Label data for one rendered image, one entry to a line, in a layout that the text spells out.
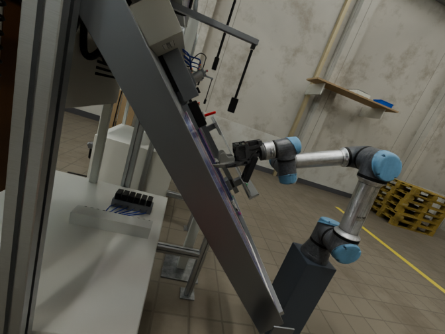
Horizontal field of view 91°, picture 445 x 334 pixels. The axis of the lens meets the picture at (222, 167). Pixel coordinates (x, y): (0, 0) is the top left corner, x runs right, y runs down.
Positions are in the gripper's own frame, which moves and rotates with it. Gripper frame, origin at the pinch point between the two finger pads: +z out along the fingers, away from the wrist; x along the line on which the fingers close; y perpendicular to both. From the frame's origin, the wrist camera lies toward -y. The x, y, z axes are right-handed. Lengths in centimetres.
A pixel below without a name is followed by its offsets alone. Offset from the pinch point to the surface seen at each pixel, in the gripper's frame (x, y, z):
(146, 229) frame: 14.9, -13.3, 28.4
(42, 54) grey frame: 53, 36, 20
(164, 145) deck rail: 49, 21, 10
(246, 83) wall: -411, 33, -116
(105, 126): -17, 21, 43
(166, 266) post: -42, -79, 43
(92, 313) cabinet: 44, -14, 35
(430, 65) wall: -404, 3, -553
